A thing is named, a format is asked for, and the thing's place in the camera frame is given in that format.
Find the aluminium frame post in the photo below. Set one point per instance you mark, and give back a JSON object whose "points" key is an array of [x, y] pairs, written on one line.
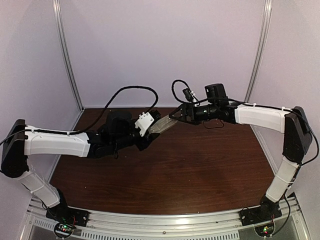
{"points": [[263, 35], [65, 53]]}

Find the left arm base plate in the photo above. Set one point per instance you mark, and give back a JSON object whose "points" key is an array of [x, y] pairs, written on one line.
{"points": [[75, 217]]}

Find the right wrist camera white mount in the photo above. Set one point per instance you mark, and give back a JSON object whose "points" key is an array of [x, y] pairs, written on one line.
{"points": [[189, 95]]}

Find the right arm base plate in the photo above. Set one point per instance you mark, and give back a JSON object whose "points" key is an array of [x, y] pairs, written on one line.
{"points": [[250, 216]]}

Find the front aluminium rail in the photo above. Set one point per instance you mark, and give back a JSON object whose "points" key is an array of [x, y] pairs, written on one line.
{"points": [[221, 225]]}

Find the grey remote control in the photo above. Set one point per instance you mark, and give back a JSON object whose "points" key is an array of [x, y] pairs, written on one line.
{"points": [[162, 125]]}

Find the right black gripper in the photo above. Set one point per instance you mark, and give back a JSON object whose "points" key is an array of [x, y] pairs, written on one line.
{"points": [[185, 107]]}

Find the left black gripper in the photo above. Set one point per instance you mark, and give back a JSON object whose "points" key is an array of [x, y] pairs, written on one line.
{"points": [[146, 141]]}

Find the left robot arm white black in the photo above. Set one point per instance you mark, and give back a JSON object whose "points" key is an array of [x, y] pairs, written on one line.
{"points": [[119, 131]]}

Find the left aluminium frame post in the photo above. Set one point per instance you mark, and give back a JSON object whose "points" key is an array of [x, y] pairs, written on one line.
{"points": [[65, 53]]}

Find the right aluminium frame post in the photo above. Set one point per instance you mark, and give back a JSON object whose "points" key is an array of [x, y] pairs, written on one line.
{"points": [[263, 35]]}

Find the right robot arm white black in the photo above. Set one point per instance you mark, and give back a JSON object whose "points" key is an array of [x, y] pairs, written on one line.
{"points": [[292, 123]]}

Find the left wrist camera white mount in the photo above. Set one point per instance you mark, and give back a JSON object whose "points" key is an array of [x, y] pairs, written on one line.
{"points": [[145, 121]]}

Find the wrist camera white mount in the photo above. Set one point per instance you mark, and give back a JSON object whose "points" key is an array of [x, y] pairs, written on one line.
{"points": [[145, 121], [189, 95]]}

